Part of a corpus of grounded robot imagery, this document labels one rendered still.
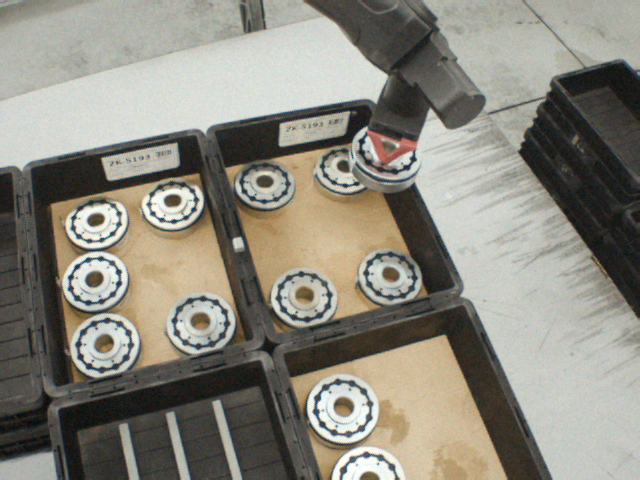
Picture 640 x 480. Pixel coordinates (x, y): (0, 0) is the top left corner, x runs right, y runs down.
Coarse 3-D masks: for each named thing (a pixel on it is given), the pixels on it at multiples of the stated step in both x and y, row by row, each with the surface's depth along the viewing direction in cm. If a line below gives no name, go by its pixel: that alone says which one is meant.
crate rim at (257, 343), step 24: (120, 144) 101; (144, 144) 101; (24, 168) 97; (24, 192) 94; (216, 192) 98; (240, 264) 91; (240, 288) 89; (48, 336) 83; (264, 336) 86; (48, 360) 81; (192, 360) 83; (48, 384) 79; (72, 384) 80; (96, 384) 80
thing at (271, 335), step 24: (240, 120) 106; (264, 120) 106; (216, 144) 103; (216, 168) 100; (432, 240) 97; (456, 288) 93; (264, 312) 88; (360, 312) 89; (384, 312) 90; (288, 336) 86
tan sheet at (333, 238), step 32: (288, 160) 115; (256, 224) 107; (288, 224) 108; (320, 224) 108; (352, 224) 109; (384, 224) 110; (256, 256) 104; (288, 256) 105; (320, 256) 105; (352, 256) 106; (352, 288) 103
